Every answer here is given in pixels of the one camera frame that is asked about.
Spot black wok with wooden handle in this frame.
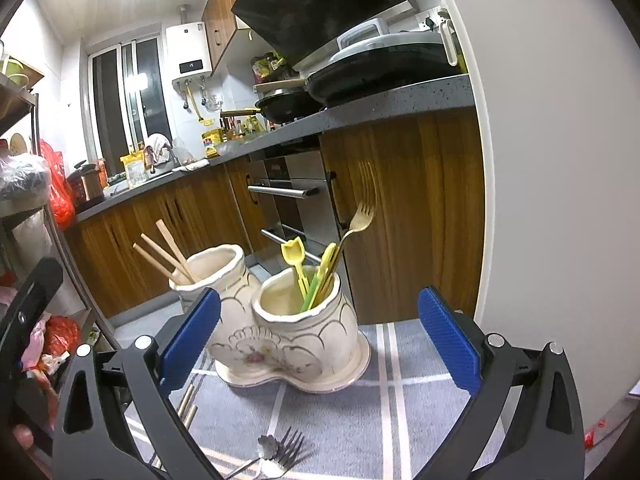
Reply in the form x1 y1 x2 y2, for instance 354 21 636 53
220 89 326 123

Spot large red plastic bag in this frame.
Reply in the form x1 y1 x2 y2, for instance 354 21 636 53
37 140 76 228

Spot wooden wall cabinet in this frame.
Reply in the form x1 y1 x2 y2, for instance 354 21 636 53
202 0 261 73

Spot steel built-in oven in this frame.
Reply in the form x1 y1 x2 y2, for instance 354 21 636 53
247 147 346 263

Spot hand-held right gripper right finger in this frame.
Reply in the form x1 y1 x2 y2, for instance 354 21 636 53
417 286 586 480

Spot small red plastic bag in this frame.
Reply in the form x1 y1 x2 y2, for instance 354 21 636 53
42 316 81 356

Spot clear bottle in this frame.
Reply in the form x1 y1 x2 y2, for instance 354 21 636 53
442 10 459 67

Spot yellow tulip plastic pick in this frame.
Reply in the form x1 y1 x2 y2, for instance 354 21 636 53
281 237 311 306

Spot gold metal fork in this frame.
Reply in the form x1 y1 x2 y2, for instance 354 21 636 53
327 162 378 281

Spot clear plastic bag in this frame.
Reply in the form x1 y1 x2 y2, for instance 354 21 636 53
0 152 51 206

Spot metal storage rack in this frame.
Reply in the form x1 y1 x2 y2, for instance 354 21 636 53
0 72 121 351

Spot person's left hand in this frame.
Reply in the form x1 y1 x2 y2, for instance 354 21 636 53
12 422 37 455

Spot white cloth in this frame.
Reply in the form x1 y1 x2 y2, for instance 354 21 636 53
145 132 173 166

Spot silver metal spoon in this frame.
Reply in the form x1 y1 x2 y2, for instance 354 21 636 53
225 435 281 480

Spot sliding glass window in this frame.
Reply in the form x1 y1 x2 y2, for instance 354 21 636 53
85 35 173 178

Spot cream floral ceramic utensil holder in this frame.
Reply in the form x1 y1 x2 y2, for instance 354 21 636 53
169 244 372 395

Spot green bowls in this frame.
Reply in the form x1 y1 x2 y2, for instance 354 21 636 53
0 57 31 89

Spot grey plaid tablecloth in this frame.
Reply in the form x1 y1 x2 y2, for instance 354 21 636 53
120 320 506 480

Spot white water heater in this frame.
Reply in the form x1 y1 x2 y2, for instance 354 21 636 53
165 22 213 86

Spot yellow oil bottle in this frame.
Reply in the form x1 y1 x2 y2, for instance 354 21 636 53
201 127 226 158

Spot black range hood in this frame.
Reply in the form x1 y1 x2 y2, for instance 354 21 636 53
231 0 418 68

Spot glass lid with white handle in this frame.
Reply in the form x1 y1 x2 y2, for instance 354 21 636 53
336 17 446 66

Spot row of condiment bottles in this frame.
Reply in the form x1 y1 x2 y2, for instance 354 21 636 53
220 115 271 142

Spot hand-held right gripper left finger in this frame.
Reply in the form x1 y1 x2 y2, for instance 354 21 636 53
51 287 223 480

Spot yellow food bag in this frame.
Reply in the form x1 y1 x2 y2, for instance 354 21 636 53
120 152 148 186

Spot wooden cutting board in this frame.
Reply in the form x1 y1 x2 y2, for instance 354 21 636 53
255 77 308 92

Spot brown rice cooker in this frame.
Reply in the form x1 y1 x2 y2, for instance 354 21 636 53
67 160 106 206

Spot grey kitchen countertop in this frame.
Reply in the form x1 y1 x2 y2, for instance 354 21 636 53
75 74 473 222

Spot green food packets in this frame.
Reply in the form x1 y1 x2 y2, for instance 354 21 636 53
252 52 292 83

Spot wooden base cabinets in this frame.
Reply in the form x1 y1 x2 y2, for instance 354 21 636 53
65 107 486 326

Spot black cabinet handle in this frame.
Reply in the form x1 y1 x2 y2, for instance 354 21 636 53
327 170 351 228

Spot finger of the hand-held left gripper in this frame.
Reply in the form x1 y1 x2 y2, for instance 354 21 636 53
0 256 65 376

